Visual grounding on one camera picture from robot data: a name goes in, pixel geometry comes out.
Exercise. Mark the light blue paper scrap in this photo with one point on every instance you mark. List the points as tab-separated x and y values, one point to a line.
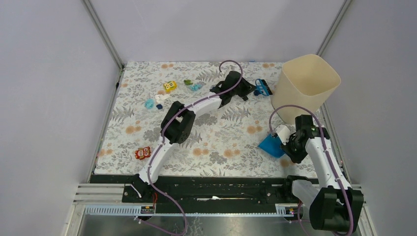
195	87

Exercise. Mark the red owl toy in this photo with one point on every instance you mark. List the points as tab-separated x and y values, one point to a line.
142	153

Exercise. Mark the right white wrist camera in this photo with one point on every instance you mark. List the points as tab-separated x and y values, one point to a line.
283	133

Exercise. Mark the beige plastic waste bin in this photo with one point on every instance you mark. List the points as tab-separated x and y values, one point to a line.
306	81

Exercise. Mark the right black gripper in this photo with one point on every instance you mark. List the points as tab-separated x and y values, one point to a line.
295	158

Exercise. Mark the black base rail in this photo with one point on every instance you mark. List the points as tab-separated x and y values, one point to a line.
241	195

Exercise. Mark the yellow toy block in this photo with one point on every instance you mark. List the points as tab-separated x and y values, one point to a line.
170	86

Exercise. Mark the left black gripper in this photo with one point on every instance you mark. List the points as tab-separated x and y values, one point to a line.
247	87

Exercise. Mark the blue hand brush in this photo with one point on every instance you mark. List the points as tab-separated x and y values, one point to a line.
262	88

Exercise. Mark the blue dustpan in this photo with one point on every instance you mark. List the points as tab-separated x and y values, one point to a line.
272	146

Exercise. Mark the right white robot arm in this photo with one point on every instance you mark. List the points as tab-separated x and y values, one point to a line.
335	206

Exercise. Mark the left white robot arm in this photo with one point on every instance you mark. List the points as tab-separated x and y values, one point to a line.
177	125

